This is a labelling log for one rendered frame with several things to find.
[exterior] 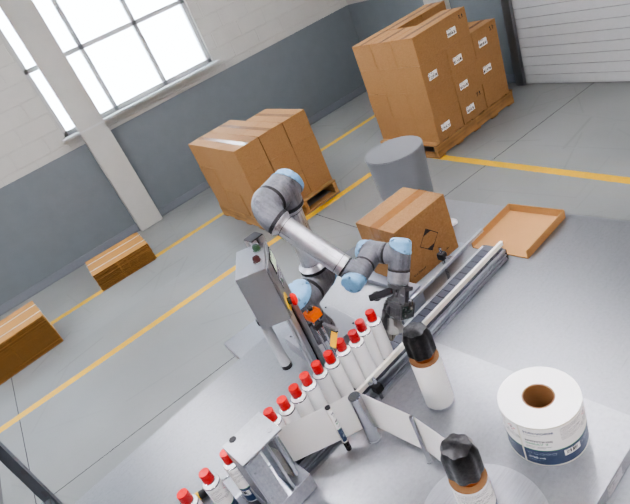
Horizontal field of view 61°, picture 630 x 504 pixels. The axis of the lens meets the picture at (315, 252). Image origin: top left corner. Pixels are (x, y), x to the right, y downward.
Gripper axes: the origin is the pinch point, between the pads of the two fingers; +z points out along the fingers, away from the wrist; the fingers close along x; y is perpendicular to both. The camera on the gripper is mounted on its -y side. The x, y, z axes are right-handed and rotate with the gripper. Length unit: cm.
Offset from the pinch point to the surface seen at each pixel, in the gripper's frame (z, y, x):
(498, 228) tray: -32, -9, 75
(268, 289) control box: -25, 0, -52
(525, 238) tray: -30, 6, 72
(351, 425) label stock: 16.4, 16.0, -31.9
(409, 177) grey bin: -44, -149, 174
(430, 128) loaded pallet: -84, -218, 276
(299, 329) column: -5.3, -11.7, -31.2
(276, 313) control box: -17, 0, -48
